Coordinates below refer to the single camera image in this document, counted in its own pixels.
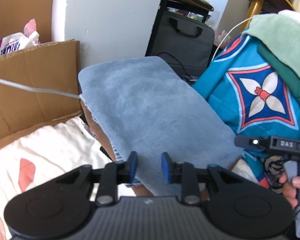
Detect blue denim pants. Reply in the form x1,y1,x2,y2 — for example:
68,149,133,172
78,56,245,197

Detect blue patterned cloth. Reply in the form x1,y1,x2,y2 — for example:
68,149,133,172
192,29,300,195

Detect dark green cloth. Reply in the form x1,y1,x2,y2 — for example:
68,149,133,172
257,42,300,115

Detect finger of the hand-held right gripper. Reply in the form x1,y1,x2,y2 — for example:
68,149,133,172
234,135,272,153

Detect white cloth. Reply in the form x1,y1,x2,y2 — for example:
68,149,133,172
277,9,300,34

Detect pink plastic bag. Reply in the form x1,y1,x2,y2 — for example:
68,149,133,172
214,30,227,47

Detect white cable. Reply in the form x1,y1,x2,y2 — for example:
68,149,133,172
211,17,254,62
0,75,82,99

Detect flat cardboard sheet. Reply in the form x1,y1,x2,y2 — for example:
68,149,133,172
0,40,83,153

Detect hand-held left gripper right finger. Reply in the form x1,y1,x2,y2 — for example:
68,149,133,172
161,152,252,204

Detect cream bear-print blanket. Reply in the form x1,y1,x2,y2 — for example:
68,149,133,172
0,116,145,240

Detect white purple detergent pouch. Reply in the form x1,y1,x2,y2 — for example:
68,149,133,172
0,31,40,59

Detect grey laptop bag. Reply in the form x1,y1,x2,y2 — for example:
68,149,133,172
149,11,215,77

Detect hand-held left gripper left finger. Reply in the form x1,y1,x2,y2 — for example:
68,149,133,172
47,151,139,205

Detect person's right hand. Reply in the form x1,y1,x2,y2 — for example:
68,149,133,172
279,173,300,209

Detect brown folded cloth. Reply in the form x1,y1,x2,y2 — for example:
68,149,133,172
80,100,244,198

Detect tall cardboard box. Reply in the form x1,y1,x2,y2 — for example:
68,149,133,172
0,0,57,45

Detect black cable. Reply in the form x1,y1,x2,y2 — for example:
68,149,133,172
157,52,198,83

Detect light green towel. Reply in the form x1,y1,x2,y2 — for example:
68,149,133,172
247,14,300,90

